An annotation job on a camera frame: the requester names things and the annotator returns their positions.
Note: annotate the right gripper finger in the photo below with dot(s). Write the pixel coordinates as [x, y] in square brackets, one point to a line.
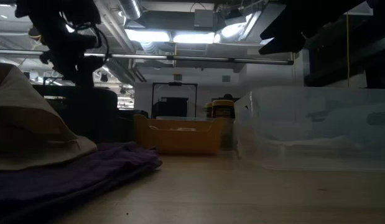
[285, 46]
[285, 28]

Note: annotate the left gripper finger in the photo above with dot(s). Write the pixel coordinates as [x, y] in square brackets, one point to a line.
[85, 76]

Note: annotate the blue plastic bin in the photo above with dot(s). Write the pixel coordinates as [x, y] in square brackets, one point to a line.
[86, 115]

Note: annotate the silver overhead pipe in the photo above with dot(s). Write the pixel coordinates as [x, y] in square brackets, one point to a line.
[211, 58]

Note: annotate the grey ceiling box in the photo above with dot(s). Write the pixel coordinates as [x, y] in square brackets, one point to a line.
[204, 18]

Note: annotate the clear plastic container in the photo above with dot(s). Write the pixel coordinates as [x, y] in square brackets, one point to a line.
[304, 130]

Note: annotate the purple cloth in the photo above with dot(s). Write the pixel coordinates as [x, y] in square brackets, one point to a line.
[102, 168]

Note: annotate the ceiling light panel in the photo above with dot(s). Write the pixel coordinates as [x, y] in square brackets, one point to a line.
[179, 37]

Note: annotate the small yellow plastic bin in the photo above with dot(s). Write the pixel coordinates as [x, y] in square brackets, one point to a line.
[179, 140]

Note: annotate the grey wall vent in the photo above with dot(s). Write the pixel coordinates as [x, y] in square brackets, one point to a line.
[226, 78]

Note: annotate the round ceiling duct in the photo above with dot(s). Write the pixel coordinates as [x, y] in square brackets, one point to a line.
[131, 7]

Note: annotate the small wall sign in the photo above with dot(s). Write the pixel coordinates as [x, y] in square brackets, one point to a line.
[178, 76]

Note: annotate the black background rig frame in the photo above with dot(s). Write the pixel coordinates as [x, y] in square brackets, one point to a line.
[175, 107]

